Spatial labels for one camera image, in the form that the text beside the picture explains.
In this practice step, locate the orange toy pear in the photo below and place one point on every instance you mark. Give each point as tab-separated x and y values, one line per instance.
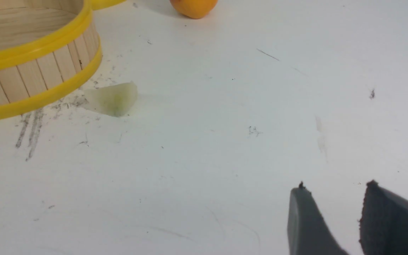
194	9

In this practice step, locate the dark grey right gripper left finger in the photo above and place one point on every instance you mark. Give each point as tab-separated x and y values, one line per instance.
308	233

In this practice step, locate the pale green-tinted dumpling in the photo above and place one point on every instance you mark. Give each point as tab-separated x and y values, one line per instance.
115	100

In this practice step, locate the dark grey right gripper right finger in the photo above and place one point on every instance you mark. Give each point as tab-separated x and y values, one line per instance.
383	227

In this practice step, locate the bamboo steamer tray yellow rim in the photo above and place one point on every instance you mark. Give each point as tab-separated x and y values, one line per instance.
48	49

